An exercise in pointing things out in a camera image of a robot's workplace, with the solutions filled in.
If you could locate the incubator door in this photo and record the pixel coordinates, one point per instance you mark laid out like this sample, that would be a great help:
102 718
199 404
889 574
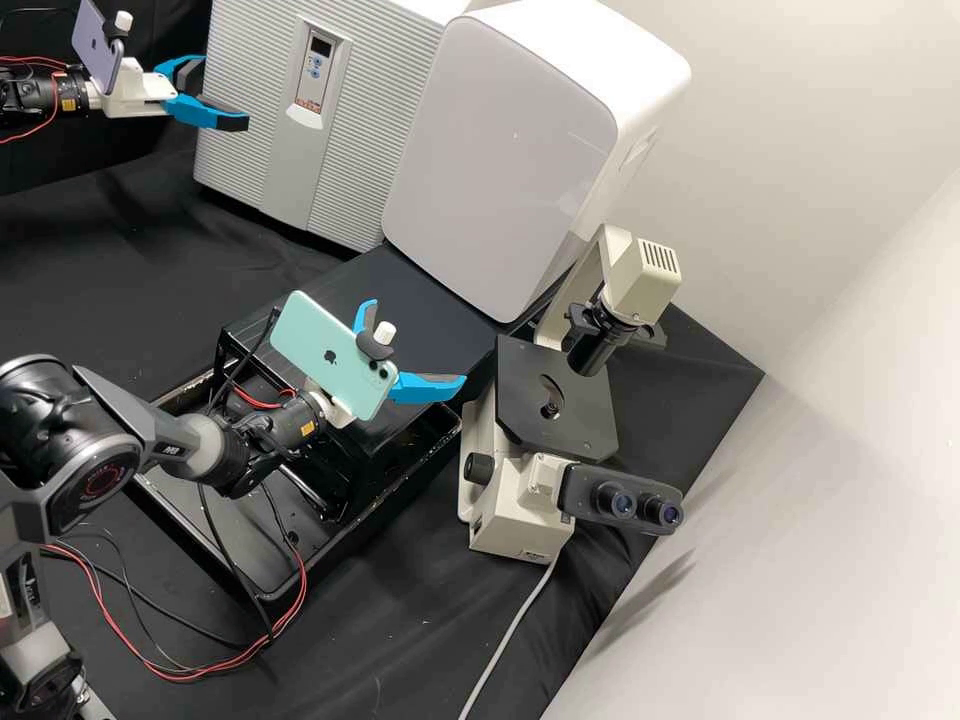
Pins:
240 112

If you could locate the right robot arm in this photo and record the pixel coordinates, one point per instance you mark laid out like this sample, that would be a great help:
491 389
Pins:
60 427

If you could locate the white incubator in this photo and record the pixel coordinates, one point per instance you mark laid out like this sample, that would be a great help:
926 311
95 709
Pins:
450 7

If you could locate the left wrist camera phone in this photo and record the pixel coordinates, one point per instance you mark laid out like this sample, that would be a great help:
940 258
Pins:
96 41

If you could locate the white box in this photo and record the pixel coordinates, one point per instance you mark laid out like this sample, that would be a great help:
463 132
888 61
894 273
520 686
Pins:
510 165

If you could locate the cream microscope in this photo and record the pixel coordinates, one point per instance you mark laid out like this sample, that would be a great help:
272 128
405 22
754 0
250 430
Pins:
510 487

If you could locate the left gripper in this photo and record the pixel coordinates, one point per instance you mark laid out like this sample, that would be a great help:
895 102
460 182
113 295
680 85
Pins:
135 94

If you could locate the black platform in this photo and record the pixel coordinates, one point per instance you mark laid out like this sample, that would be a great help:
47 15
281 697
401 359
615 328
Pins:
420 315

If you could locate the wrist camera phone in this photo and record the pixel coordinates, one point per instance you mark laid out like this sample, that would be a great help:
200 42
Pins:
96 41
330 352

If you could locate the right wrist camera phone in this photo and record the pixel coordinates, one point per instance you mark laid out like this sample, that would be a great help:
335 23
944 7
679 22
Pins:
330 352

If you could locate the black tray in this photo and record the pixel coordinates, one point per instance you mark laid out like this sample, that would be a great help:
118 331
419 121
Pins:
180 517

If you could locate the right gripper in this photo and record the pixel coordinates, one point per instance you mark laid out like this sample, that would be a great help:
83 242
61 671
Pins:
339 418

